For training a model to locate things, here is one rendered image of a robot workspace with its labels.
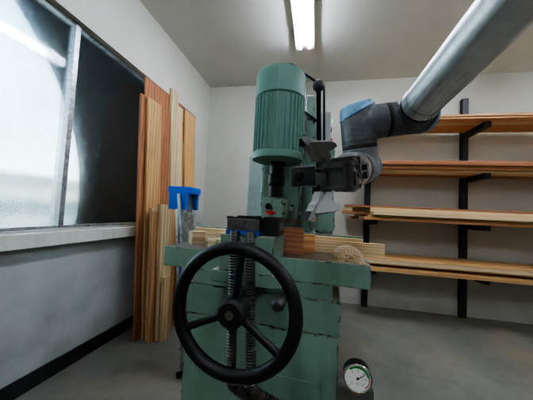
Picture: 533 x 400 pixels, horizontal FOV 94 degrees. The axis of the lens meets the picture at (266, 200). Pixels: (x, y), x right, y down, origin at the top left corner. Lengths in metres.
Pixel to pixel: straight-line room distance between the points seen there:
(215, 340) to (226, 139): 2.92
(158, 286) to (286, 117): 1.71
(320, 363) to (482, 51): 0.73
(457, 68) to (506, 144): 3.25
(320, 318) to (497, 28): 0.65
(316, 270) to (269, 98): 0.55
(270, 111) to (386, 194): 2.55
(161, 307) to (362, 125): 1.91
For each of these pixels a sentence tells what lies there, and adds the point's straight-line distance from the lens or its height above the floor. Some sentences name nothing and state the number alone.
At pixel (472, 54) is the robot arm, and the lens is 0.57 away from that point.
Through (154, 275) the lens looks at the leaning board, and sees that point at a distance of 2.18.
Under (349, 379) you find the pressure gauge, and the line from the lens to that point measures 0.71.
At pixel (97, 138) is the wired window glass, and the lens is 2.19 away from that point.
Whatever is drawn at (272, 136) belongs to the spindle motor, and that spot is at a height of 1.26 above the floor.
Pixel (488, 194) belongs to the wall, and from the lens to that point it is 3.65.
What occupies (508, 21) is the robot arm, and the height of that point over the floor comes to 1.30.
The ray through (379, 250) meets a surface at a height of 0.92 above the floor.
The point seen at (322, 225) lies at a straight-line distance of 0.99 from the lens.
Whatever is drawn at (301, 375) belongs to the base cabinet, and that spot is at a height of 0.60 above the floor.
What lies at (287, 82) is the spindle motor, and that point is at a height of 1.44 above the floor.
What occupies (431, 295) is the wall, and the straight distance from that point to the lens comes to 3.49.
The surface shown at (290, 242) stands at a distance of 0.76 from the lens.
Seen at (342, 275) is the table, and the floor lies 0.87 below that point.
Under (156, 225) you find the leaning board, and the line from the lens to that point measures 2.13.
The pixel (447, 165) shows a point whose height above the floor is 1.55.
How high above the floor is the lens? 1.02
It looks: 3 degrees up
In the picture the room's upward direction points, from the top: 3 degrees clockwise
